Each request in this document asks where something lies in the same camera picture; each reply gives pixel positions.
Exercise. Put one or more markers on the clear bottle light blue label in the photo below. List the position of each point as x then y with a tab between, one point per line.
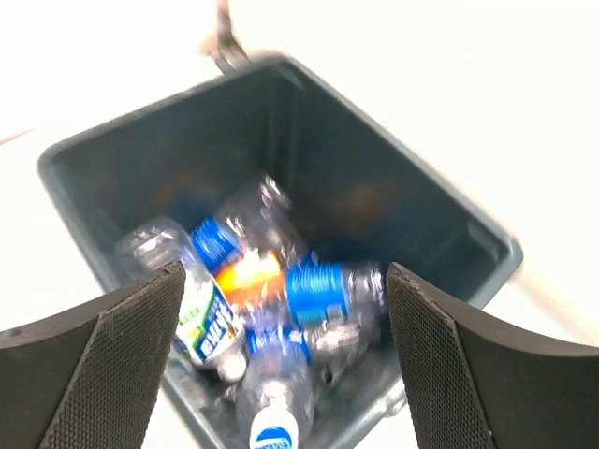
337	293

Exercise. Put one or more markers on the crushed bottle inside bin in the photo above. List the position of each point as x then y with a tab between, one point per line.
251	282

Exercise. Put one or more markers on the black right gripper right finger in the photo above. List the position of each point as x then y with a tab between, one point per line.
475	381

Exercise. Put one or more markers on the clear unlabelled bottle white cap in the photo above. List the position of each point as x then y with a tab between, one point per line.
275	402

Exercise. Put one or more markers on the clear bottle dark blue label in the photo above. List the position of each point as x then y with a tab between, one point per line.
254	218

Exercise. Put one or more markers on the clear bottle green white label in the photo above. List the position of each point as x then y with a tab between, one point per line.
209	334

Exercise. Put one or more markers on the dark green plastic bin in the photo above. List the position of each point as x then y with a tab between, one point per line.
357	193

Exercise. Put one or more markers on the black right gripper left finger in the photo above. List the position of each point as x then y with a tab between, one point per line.
88	377

